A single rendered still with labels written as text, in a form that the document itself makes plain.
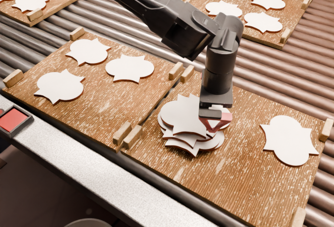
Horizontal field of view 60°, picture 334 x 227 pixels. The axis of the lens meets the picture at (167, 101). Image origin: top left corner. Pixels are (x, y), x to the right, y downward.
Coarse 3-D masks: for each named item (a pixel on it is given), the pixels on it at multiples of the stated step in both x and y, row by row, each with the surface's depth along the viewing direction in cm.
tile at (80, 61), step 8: (80, 40) 98; (88, 40) 98; (96, 40) 98; (72, 48) 94; (80, 48) 94; (88, 48) 94; (96, 48) 94; (104, 48) 94; (72, 56) 92; (80, 56) 92; (88, 56) 92; (96, 56) 92; (104, 56) 92; (80, 64) 89; (88, 64) 90; (96, 64) 90
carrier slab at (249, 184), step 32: (256, 96) 81; (160, 128) 73; (256, 128) 73; (320, 128) 73; (160, 160) 67; (192, 160) 67; (224, 160) 67; (256, 160) 67; (192, 192) 62; (224, 192) 61; (256, 192) 61; (288, 192) 61; (256, 224) 57; (288, 224) 57
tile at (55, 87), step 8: (56, 72) 86; (64, 72) 86; (40, 80) 84; (48, 80) 84; (56, 80) 84; (64, 80) 84; (72, 80) 84; (80, 80) 84; (40, 88) 82; (48, 88) 82; (56, 88) 82; (64, 88) 82; (72, 88) 82; (80, 88) 82; (40, 96) 81; (48, 96) 80; (56, 96) 80; (64, 96) 80; (72, 96) 80; (80, 96) 81
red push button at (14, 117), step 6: (6, 114) 77; (12, 114) 77; (18, 114) 77; (0, 120) 76; (6, 120) 76; (12, 120) 76; (18, 120) 76; (0, 126) 75; (6, 126) 74; (12, 126) 74
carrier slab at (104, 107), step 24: (120, 48) 96; (48, 72) 88; (72, 72) 88; (96, 72) 88; (168, 72) 88; (24, 96) 81; (96, 96) 81; (120, 96) 81; (144, 96) 81; (72, 120) 75; (96, 120) 75; (120, 120) 75; (120, 144) 70
